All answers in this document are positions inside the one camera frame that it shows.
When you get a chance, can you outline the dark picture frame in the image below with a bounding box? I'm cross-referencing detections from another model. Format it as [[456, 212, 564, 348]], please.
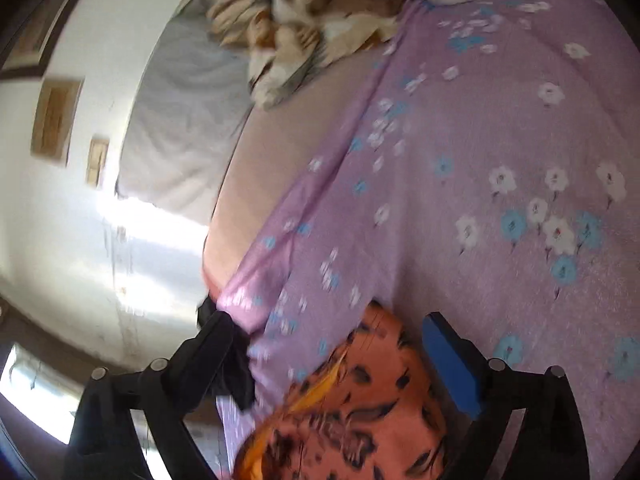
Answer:
[[0, 0, 71, 81]]

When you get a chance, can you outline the black cloth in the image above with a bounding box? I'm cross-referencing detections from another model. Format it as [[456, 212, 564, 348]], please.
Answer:
[[197, 300, 258, 411]]

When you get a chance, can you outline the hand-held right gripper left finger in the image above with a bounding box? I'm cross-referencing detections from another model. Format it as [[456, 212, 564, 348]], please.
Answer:
[[65, 311, 237, 480]]

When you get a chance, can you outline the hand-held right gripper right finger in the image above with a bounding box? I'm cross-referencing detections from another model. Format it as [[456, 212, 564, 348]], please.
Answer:
[[421, 311, 598, 480]]

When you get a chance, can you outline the wooden door with stained glass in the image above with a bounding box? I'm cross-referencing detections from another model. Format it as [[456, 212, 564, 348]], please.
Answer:
[[0, 300, 226, 480]]

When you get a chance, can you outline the purple floral bed sheet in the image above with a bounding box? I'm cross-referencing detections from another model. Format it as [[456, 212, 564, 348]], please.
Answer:
[[215, 0, 640, 480]]

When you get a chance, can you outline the grey pillow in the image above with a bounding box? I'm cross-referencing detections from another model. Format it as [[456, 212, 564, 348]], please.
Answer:
[[116, 15, 256, 211]]

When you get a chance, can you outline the brown cream floral blanket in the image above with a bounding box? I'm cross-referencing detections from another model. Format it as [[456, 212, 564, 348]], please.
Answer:
[[205, 0, 416, 111]]

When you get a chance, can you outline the pink mattress cover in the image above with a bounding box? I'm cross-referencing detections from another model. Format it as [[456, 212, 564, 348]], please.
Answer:
[[202, 45, 401, 301]]

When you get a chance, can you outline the orange floral shirt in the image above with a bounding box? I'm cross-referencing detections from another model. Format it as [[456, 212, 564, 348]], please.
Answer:
[[232, 300, 448, 480]]

